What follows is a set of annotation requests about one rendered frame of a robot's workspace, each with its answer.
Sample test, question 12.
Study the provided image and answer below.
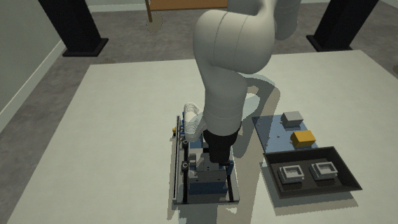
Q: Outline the yellow brass block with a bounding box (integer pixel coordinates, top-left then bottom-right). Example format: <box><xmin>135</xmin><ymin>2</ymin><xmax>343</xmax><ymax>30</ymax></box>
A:
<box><xmin>290</xmin><ymin>130</ymin><xmax>316</xmax><ymax>147</ymax></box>

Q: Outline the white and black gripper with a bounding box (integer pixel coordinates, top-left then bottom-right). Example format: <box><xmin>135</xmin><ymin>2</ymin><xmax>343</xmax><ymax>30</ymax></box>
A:
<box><xmin>184</xmin><ymin>102</ymin><xmax>242</xmax><ymax>172</ymax></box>

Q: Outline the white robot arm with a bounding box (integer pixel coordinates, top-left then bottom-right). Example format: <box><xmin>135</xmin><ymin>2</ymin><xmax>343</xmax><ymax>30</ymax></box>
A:
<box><xmin>193</xmin><ymin>0</ymin><xmax>301</xmax><ymax>118</ymax></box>

